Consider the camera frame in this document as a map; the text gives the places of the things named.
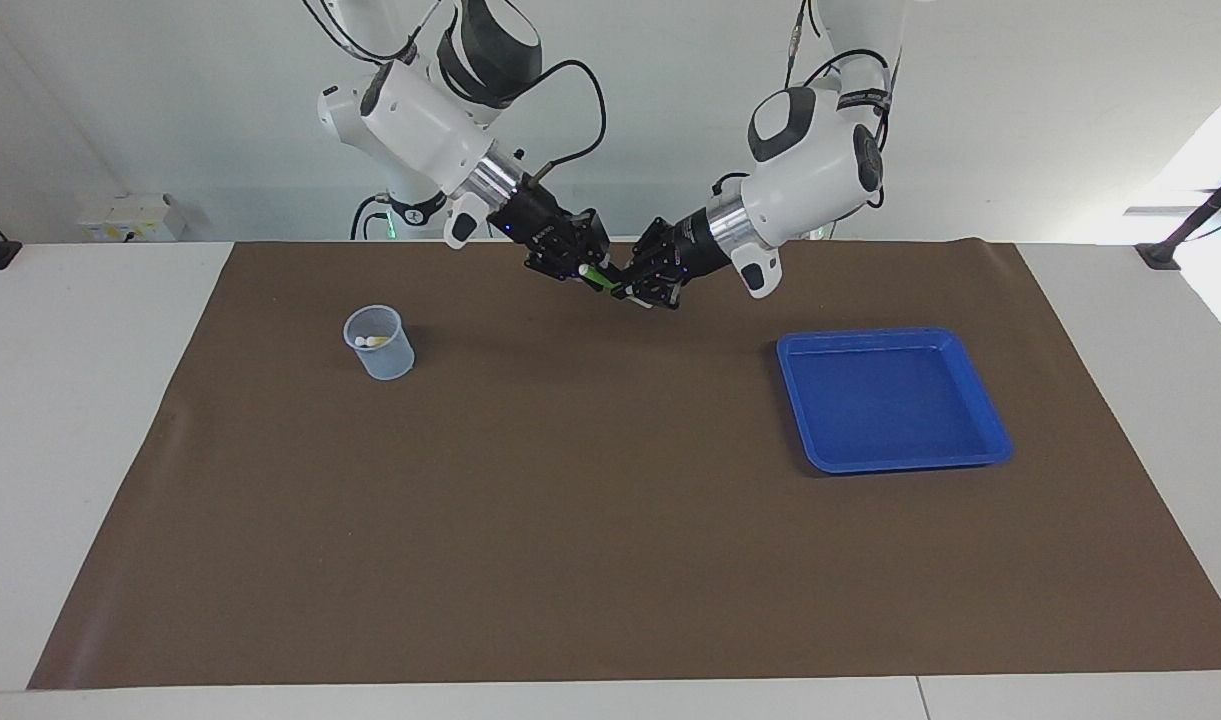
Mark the translucent plastic cup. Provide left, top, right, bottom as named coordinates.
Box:
left=343, top=305, right=416, bottom=382

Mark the brown table mat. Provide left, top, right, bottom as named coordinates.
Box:
left=27, top=238, right=1221, bottom=691

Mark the blue plastic tray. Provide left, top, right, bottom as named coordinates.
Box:
left=776, top=327, right=1014, bottom=475

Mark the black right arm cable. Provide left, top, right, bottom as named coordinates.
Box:
left=525, top=60, right=608, bottom=191

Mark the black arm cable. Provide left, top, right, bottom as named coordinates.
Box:
left=525, top=60, right=608, bottom=191
left=788, top=0, right=896, bottom=101

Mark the black base power cable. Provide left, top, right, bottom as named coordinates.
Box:
left=350, top=195, right=391, bottom=241

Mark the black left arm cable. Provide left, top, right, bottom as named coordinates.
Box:
left=788, top=0, right=896, bottom=101

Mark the white wall socket box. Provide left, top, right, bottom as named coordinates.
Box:
left=77, top=193, right=186, bottom=243

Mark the black camera stand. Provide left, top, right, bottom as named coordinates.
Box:
left=1135, top=160, right=1221, bottom=269

